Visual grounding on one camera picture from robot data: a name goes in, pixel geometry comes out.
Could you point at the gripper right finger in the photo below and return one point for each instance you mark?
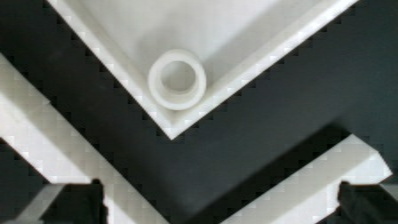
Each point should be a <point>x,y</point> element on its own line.
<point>368,204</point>

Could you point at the white U-shaped obstacle fence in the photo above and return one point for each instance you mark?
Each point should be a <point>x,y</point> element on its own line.
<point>297,203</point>

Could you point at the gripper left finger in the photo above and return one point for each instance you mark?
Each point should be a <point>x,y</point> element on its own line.
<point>66,204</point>

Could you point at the white square tabletop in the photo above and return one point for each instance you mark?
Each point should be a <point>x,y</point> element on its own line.
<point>189,47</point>

